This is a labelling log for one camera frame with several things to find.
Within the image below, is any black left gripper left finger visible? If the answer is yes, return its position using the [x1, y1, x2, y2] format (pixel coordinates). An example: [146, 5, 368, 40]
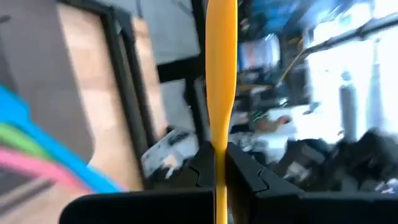
[136, 141, 216, 224]

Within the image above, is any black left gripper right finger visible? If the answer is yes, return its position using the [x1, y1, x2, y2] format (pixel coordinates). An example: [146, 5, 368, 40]
[226, 142, 368, 224]

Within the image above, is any blue silicone spatula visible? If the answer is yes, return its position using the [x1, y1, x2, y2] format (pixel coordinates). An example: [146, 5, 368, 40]
[0, 83, 127, 194]

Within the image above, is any yellow silicone spatula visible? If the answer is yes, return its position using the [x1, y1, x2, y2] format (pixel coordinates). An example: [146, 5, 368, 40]
[205, 0, 239, 224]

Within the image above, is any pink silicone spatula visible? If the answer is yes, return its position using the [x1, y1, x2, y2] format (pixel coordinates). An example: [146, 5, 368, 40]
[0, 147, 91, 194]

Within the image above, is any green silicone spatula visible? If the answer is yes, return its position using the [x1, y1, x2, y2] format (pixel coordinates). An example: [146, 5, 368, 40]
[0, 123, 54, 162]

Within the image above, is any black aluminium table frame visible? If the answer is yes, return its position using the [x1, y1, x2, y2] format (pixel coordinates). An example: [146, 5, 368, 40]
[57, 0, 215, 190]

